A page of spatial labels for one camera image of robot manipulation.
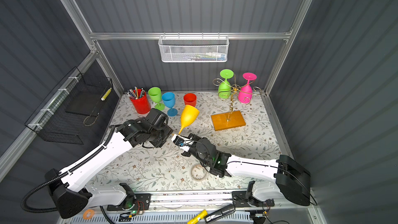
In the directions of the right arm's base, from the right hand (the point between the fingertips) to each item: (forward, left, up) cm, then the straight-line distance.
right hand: (181, 135), depth 72 cm
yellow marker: (-30, -9, -20) cm, 37 cm away
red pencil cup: (+29, +30, -12) cm, 44 cm away
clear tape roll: (-10, -7, -23) cm, 26 cm away
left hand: (+2, +4, -2) cm, 5 cm away
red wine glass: (+34, -1, -12) cm, 36 cm away
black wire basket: (+5, +55, +9) cm, 56 cm away
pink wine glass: (+26, -34, 0) cm, 43 cm away
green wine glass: (+33, +21, -7) cm, 40 cm away
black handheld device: (-29, -15, -19) cm, 38 cm away
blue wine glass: (+29, +11, -7) cm, 32 cm away
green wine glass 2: (+30, -23, +2) cm, 38 cm away
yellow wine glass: (+10, -4, +3) cm, 11 cm away
